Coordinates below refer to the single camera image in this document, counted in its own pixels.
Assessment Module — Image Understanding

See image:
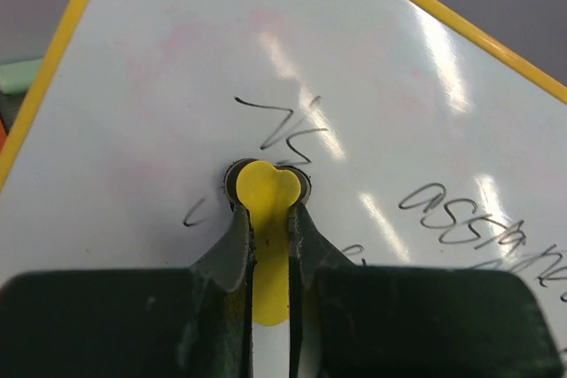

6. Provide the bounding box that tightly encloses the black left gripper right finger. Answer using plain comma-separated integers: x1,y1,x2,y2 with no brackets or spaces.
288,203,563,377

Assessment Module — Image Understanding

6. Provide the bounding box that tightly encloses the mint green foam piece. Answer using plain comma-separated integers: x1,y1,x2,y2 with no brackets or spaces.
0,58,43,95

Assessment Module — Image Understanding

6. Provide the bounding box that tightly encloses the yellow round whiteboard eraser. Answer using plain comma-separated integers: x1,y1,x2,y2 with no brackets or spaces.
223,158,310,327

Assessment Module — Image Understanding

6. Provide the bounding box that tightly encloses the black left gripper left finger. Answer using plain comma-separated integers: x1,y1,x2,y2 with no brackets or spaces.
1,205,253,377

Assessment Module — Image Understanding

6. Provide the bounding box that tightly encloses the yellow-framed whiteboard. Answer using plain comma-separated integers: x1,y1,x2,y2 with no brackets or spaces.
1,0,566,377

